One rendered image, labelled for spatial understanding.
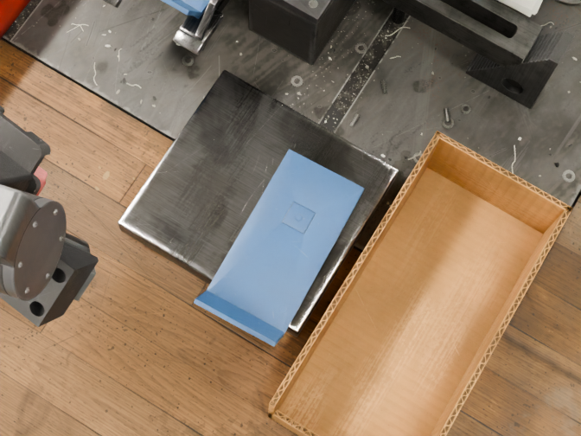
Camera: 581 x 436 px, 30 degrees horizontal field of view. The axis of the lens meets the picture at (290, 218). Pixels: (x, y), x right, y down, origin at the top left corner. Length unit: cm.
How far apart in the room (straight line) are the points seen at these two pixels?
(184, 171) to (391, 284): 19
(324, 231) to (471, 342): 15
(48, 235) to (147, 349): 28
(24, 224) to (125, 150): 35
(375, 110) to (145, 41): 21
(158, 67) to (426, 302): 30
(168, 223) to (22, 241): 31
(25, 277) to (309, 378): 32
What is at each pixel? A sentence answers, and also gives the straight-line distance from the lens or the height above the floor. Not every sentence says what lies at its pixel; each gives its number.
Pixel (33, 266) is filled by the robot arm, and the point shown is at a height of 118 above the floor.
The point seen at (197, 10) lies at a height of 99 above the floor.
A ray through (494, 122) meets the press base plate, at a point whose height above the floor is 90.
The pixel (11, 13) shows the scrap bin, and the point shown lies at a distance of 97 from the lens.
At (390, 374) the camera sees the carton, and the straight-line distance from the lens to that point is 87.
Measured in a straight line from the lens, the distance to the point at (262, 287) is 85.
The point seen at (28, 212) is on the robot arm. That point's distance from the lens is 58.
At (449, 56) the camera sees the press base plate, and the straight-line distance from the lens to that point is 96.
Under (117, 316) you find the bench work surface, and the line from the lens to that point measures 88.
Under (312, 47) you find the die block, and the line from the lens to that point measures 91.
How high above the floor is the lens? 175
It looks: 72 degrees down
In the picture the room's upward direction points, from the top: 6 degrees clockwise
